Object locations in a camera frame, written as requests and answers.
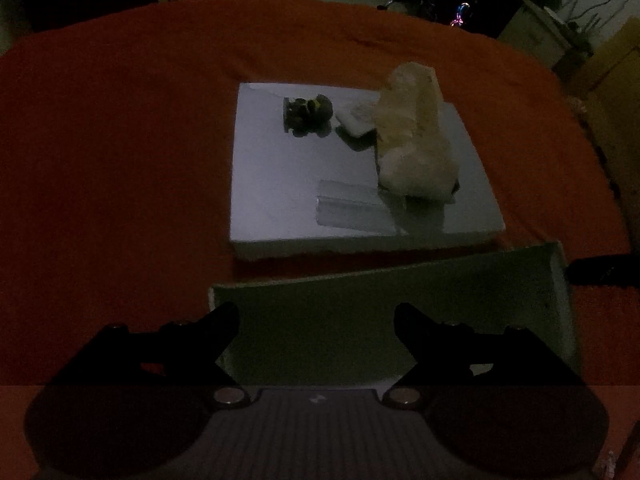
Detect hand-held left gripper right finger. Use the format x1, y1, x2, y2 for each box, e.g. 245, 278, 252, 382
382, 302, 587, 408

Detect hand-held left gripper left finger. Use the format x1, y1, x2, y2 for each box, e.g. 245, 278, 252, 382
47, 302, 251, 408

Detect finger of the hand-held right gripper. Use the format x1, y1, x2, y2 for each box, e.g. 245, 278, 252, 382
567, 255, 640, 287

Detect grey-green box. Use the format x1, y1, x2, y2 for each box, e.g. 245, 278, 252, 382
207, 241, 584, 391

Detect clear plastic case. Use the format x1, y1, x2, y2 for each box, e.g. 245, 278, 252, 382
316, 179, 409, 237

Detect small white packet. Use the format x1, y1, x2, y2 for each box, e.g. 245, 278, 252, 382
335, 100, 379, 139

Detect dark toy with yellow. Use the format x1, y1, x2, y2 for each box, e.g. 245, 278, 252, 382
282, 94, 334, 138

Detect white flat board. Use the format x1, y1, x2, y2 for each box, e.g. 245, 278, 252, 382
229, 82, 506, 262

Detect yellow box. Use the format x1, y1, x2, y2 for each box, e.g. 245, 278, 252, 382
570, 17, 640, 183

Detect orange cloth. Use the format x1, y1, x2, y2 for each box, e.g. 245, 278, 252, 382
0, 0, 640, 480

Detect white cabinet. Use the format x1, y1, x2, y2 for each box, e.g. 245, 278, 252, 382
497, 0, 596, 69

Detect coloured lights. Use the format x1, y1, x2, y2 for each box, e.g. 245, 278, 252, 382
449, 2, 474, 28

